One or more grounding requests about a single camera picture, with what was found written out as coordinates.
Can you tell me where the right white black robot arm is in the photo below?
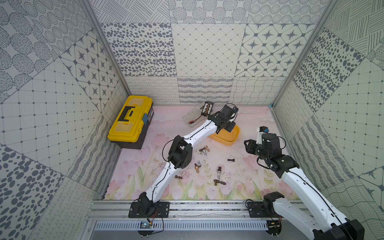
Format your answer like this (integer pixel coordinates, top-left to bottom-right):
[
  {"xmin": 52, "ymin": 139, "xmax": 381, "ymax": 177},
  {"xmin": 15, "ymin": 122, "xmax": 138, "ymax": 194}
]
[{"xmin": 244, "ymin": 130, "xmax": 365, "ymax": 240}]

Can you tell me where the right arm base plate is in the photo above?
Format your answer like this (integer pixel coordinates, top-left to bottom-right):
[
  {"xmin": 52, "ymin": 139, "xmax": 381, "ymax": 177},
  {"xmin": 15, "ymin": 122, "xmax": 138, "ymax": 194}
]
[{"xmin": 245, "ymin": 200, "xmax": 280, "ymax": 219}]

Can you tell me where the clear plastic bag with cable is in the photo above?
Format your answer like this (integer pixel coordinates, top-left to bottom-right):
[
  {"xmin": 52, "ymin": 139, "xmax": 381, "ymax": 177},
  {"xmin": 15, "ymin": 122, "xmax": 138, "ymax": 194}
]
[{"xmin": 183, "ymin": 103, "xmax": 207, "ymax": 128}]

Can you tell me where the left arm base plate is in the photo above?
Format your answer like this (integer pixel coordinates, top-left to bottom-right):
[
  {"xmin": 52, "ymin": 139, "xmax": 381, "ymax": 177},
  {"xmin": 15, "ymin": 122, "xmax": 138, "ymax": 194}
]
[{"xmin": 129, "ymin": 202, "xmax": 170, "ymax": 219}]

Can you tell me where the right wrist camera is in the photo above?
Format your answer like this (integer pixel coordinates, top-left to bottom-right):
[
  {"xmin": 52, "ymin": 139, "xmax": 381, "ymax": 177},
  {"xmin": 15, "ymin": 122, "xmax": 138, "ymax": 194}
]
[{"xmin": 256, "ymin": 126, "xmax": 269, "ymax": 144}]

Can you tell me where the aluminium front rail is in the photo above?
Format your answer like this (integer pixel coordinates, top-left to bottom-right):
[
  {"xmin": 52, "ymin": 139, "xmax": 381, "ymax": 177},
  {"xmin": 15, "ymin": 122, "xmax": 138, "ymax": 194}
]
[{"xmin": 85, "ymin": 200, "xmax": 334, "ymax": 221}]

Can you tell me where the yellow plastic storage tray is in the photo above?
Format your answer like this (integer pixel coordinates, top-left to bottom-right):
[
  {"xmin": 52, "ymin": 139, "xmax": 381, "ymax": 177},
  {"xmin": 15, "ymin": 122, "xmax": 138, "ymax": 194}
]
[{"xmin": 209, "ymin": 126, "xmax": 240, "ymax": 146}]

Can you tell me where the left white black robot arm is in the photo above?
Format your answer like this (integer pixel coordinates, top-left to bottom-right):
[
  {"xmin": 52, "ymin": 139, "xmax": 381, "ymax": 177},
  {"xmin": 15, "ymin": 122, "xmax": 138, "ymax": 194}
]
[{"xmin": 137, "ymin": 103, "xmax": 239, "ymax": 217}]

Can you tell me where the yellow plastic toolbox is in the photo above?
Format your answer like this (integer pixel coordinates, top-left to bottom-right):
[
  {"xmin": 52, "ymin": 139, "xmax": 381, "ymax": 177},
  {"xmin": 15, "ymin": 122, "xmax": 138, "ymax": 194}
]
[{"xmin": 108, "ymin": 96, "xmax": 154, "ymax": 150}]

